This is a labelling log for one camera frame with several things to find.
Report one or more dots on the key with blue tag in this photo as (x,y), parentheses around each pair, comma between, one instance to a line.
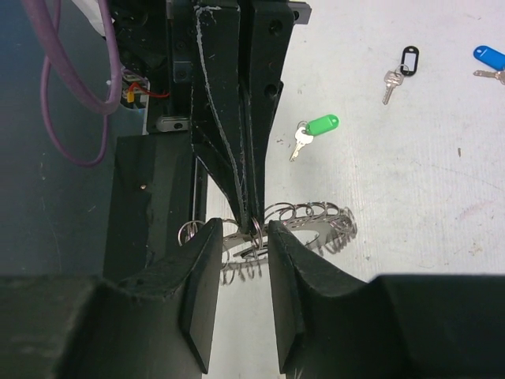
(492,59)

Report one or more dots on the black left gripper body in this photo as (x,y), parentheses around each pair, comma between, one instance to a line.
(156,41)

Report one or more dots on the key with green tag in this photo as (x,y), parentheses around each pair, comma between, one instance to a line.
(307,131)

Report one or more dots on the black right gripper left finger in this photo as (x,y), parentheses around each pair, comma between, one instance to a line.
(157,323)

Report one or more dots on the black tag with key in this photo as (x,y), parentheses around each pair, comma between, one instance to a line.
(407,68)

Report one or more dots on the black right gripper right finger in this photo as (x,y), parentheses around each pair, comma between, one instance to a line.
(329,324)

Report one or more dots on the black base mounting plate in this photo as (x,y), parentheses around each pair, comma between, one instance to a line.
(158,185)

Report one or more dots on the metal key ring disc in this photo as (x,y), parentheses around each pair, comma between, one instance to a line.
(322,227)

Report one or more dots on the black tag with white label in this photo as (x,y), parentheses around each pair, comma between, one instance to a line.
(252,250)

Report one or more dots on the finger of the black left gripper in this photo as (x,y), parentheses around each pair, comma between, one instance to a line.
(264,38)
(216,112)

